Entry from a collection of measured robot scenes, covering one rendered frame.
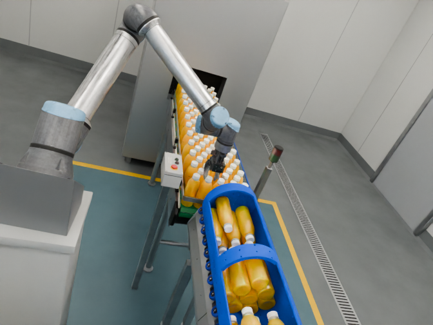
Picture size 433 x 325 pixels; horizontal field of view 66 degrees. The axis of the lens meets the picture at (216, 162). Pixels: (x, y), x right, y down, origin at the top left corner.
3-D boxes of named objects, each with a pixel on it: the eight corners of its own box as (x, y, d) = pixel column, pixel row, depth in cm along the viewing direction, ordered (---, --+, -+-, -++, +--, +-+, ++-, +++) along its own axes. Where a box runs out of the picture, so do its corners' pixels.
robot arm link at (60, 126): (26, 140, 114) (42, 92, 117) (34, 147, 130) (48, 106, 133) (73, 152, 119) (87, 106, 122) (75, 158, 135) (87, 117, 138)
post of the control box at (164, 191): (131, 289, 239) (165, 178, 190) (131, 284, 243) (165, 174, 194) (136, 289, 240) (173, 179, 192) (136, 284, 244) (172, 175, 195)
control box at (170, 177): (160, 186, 183) (165, 170, 178) (160, 165, 200) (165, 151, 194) (178, 189, 186) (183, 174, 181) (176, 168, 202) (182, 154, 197)
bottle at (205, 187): (205, 209, 195) (215, 184, 185) (193, 208, 192) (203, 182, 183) (203, 201, 200) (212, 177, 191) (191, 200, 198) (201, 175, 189)
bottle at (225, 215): (224, 193, 167) (230, 218, 152) (231, 202, 171) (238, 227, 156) (212, 200, 169) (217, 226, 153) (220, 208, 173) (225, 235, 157)
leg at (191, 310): (180, 329, 226) (209, 268, 195) (180, 322, 231) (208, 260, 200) (189, 330, 228) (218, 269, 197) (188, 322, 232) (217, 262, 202)
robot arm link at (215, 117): (142, -14, 141) (236, 117, 150) (138, 2, 153) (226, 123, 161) (120, -2, 137) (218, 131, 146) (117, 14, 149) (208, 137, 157)
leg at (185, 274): (160, 328, 222) (186, 265, 191) (160, 320, 227) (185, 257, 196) (168, 329, 224) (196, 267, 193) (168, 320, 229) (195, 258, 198)
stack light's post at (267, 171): (213, 277, 272) (267, 168, 219) (213, 273, 276) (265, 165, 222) (218, 278, 274) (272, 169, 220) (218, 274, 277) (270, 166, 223)
